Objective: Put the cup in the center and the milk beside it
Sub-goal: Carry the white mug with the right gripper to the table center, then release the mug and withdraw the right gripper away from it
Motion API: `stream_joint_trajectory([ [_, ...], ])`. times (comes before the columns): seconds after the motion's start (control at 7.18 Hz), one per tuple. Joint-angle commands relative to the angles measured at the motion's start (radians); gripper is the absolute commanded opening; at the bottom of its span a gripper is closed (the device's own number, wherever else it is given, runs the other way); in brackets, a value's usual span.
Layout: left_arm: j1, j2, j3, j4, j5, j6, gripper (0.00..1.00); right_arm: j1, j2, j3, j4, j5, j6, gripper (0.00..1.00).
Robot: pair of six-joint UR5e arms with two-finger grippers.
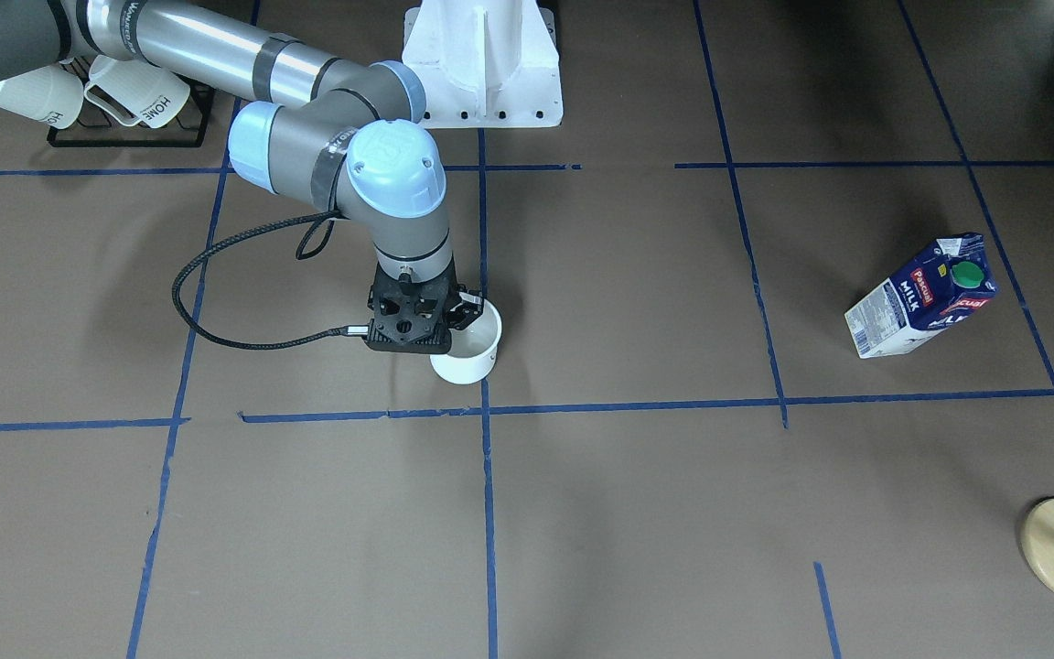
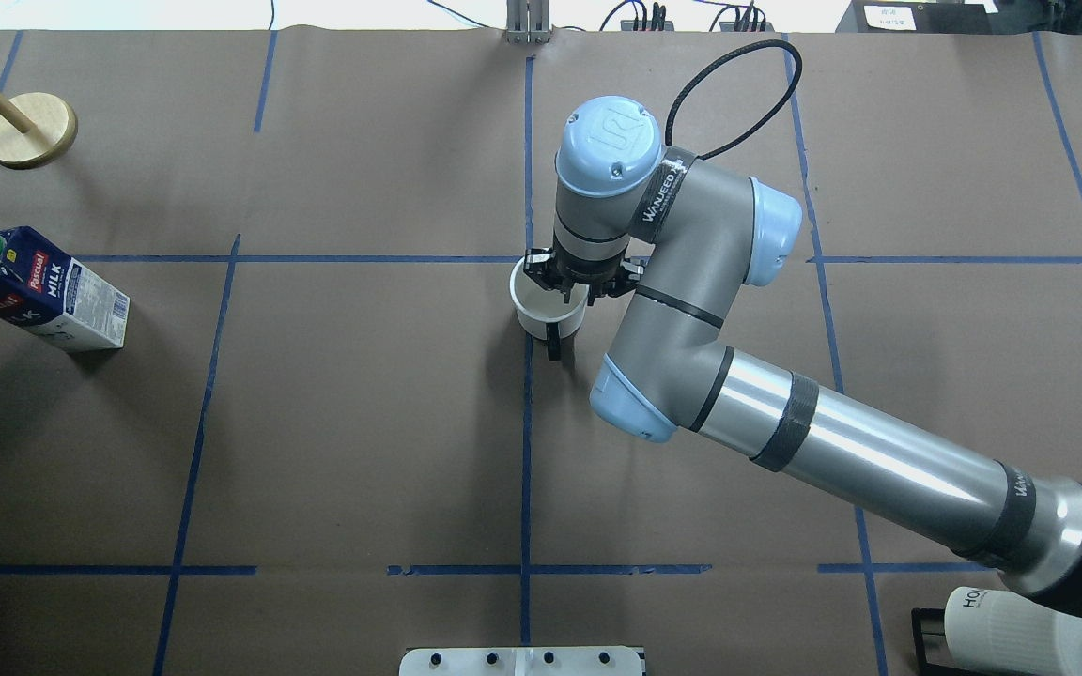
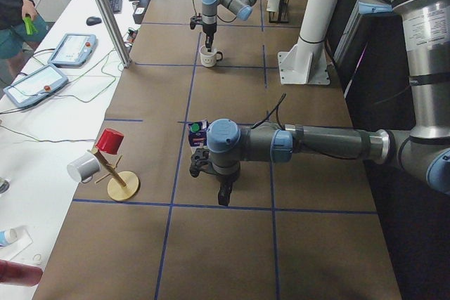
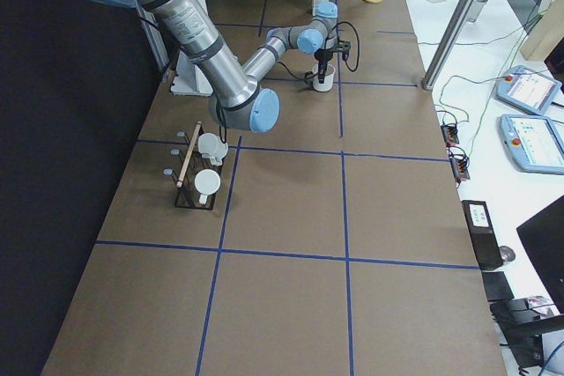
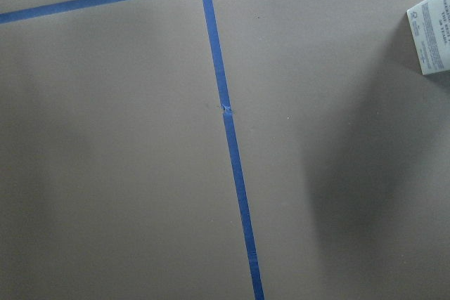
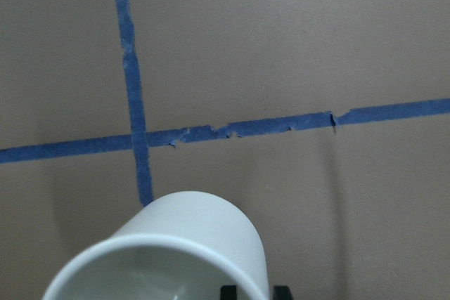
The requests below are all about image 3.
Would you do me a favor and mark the teach pendant tablet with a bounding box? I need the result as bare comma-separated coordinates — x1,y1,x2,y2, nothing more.
4,64,68,108
48,33,97,68

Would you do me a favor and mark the person in dark clothes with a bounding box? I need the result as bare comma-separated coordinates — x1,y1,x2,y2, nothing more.
1,0,48,79

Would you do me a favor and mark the aluminium frame post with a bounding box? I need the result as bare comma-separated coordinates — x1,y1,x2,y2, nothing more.
95,0,131,68

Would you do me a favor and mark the upper teach pendant tablet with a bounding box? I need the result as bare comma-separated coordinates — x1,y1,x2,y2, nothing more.
48,33,97,68

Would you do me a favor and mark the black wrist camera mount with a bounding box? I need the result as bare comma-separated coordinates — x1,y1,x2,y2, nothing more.
189,15,203,30
189,148,212,178

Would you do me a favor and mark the green object in hand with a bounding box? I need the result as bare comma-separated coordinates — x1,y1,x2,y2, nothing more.
23,15,38,35

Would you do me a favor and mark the white paper cup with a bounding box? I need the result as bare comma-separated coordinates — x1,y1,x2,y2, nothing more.
266,0,280,13

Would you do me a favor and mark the black computer mouse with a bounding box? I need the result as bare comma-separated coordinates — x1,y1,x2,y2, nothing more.
86,16,102,26

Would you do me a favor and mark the white smiley mug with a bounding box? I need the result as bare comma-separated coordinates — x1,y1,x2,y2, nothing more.
200,45,223,67

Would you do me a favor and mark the white camera pole with base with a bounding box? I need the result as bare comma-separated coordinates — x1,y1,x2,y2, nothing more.
278,0,337,86

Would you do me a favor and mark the dark red bottle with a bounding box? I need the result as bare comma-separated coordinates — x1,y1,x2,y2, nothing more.
1,260,43,287

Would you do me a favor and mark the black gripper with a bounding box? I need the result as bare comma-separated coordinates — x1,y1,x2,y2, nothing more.
212,163,240,207
202,23,216,52

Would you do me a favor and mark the lower teach pendant tablet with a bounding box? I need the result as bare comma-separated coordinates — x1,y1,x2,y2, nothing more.
4,64,68,108

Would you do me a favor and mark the white blue lying bottle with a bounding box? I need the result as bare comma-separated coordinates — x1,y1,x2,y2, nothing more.
0,228,18,247

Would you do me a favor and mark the green cable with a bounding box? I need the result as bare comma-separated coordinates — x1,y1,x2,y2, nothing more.
0,46,124,143

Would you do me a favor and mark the red cup on stand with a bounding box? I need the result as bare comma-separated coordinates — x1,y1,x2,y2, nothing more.
96,128,124,155

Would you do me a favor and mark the white mug on stand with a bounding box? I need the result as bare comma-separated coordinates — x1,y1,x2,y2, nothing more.
67,152,101,183

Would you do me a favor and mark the wooden mug tree stand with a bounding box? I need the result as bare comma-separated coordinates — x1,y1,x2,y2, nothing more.
91,148,140,202

